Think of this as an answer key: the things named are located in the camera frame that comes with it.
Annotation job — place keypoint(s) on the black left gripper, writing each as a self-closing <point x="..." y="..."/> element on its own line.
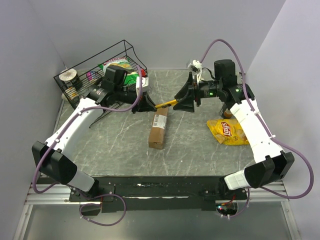
<point x="145" y="104"/>

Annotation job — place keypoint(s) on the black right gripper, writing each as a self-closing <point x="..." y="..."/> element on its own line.
<point x="186" y="104"/>

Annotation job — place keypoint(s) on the yellow utility knife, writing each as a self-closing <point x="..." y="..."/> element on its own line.
<point x="167" y="104"/>

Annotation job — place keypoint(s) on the brown cardboard express box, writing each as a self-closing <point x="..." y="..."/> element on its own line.
<point x="157" y="132"/>

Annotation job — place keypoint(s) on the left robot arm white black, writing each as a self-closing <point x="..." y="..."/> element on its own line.
<point x="53" y="157"/>

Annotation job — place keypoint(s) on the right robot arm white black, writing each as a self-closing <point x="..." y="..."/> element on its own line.
<point x="271" y="162"/>

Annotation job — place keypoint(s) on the orange labelled tin can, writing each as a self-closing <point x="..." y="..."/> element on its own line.
<point x="225" y="113"/>

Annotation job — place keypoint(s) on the green chips bag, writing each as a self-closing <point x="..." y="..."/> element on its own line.
<point x="123" y="63"/>

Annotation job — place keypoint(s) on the yellow Lays chips bag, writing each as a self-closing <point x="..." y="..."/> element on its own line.
<point x="227" y="132"/>

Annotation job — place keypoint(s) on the purple pink small cup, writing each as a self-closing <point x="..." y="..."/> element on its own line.
<point x="92" y="76"/>

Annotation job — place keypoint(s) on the small yellow labelled can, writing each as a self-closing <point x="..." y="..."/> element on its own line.
<point x="71" y="94"/>

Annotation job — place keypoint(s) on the white lidded dark jar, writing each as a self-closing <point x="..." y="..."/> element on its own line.
<point x="70" y="78"/>

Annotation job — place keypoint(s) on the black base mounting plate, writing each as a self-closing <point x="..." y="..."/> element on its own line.
<point x="144" y="193"/>

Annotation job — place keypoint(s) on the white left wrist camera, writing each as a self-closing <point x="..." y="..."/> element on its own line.
<point x="145" y="85"/>

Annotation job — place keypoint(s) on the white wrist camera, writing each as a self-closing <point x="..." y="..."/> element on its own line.
<point x="196" y="69"/>
<point x="145" y="85"/>

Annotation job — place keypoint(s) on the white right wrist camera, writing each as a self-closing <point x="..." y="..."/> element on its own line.
<point x="196" y="69"/>

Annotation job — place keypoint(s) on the black wire shelf rack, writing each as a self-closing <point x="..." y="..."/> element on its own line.
<point x="118" y="50"/>

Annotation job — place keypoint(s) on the aluminium rail frame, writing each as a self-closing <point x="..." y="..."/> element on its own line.
<point x="59" y="194"/>

